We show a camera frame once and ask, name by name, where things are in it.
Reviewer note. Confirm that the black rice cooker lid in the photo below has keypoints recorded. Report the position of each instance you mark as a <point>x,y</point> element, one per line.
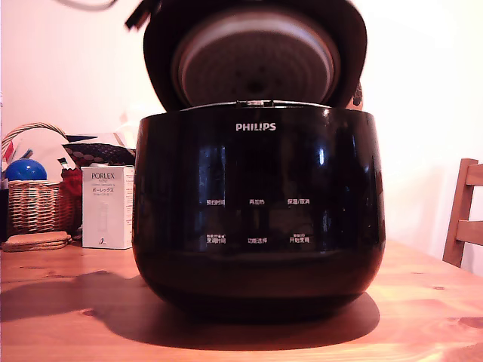
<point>256,56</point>

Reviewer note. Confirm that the black Philips rice cooker body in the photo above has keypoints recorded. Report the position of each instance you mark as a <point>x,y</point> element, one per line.
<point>260,181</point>

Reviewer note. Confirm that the white paper bag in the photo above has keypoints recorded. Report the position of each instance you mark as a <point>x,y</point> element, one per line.
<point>128,132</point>

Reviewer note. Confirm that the black dotted fabric bag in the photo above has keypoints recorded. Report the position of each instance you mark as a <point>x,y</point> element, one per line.
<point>102,154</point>

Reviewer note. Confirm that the red knitted item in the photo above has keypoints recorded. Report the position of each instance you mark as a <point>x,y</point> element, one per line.
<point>72,184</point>

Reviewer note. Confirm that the blue ball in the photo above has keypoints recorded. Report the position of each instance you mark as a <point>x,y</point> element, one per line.
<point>24,170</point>

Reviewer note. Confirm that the white Porlex box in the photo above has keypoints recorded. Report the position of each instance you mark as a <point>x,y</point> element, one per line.
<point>105,215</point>

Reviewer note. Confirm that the woven wicker basket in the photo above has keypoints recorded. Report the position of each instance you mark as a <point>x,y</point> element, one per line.
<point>37,205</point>

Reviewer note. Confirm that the stack of cork coasters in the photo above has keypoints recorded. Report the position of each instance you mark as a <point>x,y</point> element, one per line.
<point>34,242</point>

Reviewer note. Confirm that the wooden chair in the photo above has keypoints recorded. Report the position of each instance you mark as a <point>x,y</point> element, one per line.
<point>454,226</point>

